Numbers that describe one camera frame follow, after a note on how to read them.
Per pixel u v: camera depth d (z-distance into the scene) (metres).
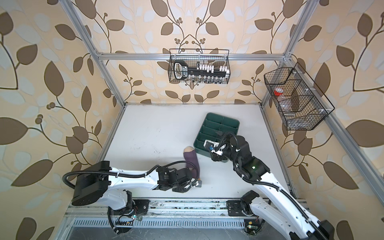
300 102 0.78
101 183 0.42
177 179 0.61
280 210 0.44
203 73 0.83
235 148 0.52
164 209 0.75
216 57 0.91
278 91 0.81
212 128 1.00
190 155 0.91
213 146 0.60
